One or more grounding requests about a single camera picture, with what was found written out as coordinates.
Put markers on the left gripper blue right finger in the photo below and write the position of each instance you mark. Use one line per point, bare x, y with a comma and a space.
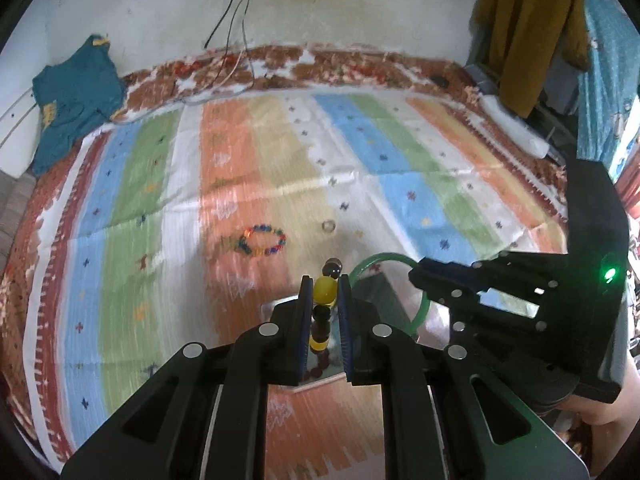
445, 414

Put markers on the person right hand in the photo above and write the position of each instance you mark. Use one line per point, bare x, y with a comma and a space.
611, 424

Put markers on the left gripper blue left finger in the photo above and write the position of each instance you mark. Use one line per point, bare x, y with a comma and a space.
203, 414

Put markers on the silver metal tin box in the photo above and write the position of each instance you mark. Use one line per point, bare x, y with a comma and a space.
372, 353

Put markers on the green jade bangle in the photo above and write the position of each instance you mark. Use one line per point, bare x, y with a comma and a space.
380, 280

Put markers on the white rolled cloth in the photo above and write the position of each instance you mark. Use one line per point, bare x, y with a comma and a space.
517, 131

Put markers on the mustard hanging garment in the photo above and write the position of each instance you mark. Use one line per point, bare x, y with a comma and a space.
524, 37

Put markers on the blue dotted hanging cloth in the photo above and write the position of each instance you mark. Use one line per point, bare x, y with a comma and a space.
608, 98

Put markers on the striped brown pillow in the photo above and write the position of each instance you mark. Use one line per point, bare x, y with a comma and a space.
15, 194

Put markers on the teal garment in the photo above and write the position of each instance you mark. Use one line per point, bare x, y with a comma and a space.
75, 97

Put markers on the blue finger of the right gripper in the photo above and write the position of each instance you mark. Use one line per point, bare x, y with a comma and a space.
439, 279
445, 307

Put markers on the colourful striped mat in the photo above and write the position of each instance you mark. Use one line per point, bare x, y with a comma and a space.
280, 239

